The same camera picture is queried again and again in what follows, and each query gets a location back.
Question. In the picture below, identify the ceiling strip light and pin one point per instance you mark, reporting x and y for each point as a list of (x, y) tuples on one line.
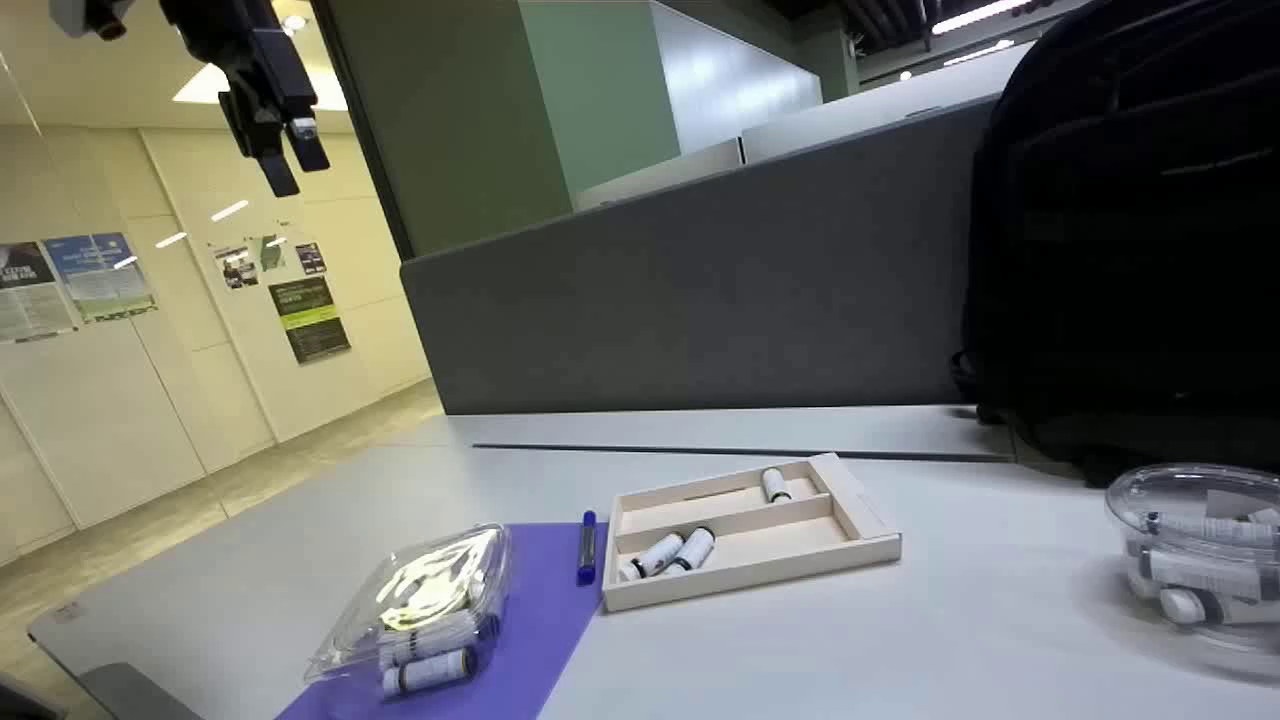
[(983, 18)]

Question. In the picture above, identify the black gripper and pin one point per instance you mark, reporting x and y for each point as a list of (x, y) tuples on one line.
[(247, 60)]

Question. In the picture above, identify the grey white wall poster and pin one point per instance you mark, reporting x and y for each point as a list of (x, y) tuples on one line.
[(31, 295)]

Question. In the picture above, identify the blue green wall poster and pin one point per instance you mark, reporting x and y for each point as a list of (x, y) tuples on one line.
[(100, 279)]

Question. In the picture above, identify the small photo wall poster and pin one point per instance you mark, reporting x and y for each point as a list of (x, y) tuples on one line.
[(236, 269)]

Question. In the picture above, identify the white black capped marker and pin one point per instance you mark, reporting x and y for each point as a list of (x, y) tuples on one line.
[(658, 553), (694, 544), (429, 671), (429, 637), (778, 487)]

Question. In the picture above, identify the purple mat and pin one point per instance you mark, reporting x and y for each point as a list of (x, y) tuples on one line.
[(526, 640)]

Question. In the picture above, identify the clear glass bowl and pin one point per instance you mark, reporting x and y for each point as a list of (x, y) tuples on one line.
[(1195, 565)]

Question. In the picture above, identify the black backpack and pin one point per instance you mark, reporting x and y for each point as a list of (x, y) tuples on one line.
[(1133, 225)]

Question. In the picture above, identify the grey desk partition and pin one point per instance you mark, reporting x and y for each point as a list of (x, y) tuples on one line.
[(723, 282)]

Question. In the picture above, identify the small dark wall poster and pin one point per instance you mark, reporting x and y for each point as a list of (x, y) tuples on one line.
[(309, 259)]

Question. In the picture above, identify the green pillar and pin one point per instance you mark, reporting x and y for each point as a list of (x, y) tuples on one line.
[(495, 115)]

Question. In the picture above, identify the rectangular ceiling light panel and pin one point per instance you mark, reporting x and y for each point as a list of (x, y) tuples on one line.
[(207, 91)]

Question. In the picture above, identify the small green wall poster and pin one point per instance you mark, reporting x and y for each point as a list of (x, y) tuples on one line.
[(274, 253)]

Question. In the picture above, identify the blue capped marker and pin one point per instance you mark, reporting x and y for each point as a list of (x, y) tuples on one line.
[(586, 544)]

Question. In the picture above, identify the clear plastic container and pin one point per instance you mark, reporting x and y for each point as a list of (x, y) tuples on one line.
[(415, 601)]

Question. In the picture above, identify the shallow wooden box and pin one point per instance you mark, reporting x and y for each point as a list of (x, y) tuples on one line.
[(746, 534)]

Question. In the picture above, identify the white marker in bowl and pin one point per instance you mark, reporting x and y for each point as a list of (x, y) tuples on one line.
[(1202, 525), (1204, 573), (1195, 609)]

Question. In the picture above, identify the black green wall poster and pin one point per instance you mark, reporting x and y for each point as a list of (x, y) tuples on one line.
[(309, 323)]

